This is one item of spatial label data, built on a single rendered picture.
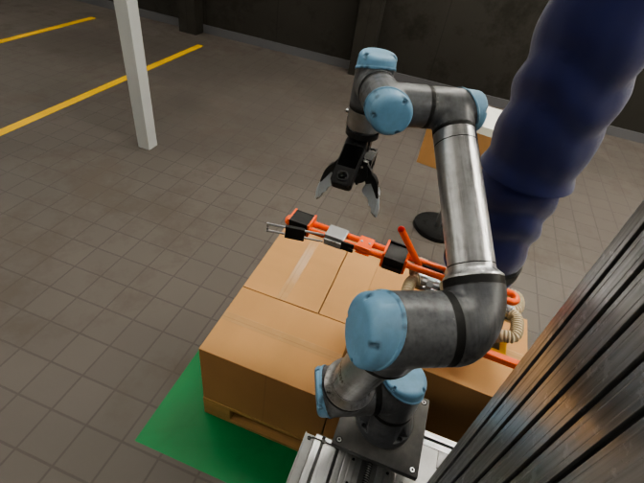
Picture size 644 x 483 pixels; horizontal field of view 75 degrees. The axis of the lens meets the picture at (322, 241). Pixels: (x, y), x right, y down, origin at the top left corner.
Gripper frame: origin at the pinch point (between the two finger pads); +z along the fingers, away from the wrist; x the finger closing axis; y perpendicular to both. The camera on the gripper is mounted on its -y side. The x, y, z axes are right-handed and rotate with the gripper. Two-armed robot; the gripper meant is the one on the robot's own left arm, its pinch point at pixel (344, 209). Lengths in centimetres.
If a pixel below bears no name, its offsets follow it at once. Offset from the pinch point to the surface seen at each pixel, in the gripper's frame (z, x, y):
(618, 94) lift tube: -33, -47, 21
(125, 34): 52, 235, 206
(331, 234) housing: 32.6, 8.1, 28.9
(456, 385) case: 59, -46, 8
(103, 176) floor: 152, 233, 152
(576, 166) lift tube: -17, -47, 20
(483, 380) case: 58, -54, 12
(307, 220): 31.8, 17.8, 30.8
